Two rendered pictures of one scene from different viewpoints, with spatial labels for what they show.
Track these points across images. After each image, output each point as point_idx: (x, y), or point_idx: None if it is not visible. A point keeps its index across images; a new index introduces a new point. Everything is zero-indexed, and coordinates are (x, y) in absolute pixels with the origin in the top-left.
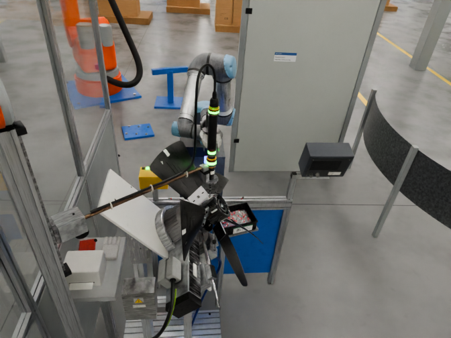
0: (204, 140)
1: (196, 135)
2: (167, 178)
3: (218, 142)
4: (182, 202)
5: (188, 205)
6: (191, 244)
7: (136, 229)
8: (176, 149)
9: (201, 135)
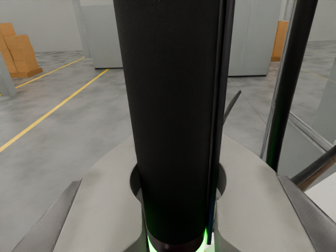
0: (244, 152)
1: (292, 20)
2: (324, 159)
3: (129, 139)
4: (237, 94)
5: (226, 113)
6: (214, 222)
7: (327, 199)
8: None
9: (328, 244)
